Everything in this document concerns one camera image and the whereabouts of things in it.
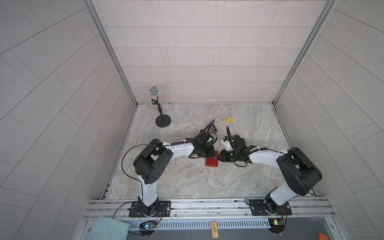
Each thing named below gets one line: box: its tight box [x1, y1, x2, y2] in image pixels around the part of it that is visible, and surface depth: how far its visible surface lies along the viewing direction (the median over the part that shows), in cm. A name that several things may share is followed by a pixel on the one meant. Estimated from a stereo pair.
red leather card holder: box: [205, 150, 219, 168], surface depth 88 cm
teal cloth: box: [87, 216, 132, 240], surface depth 66 cm
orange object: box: [319, 232, 329, 240], surface depth 64 cm
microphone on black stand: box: [149, 86, 172, 128], surface depth 99 cm
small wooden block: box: [211, 221, 219, 239], surface depth 67 cm
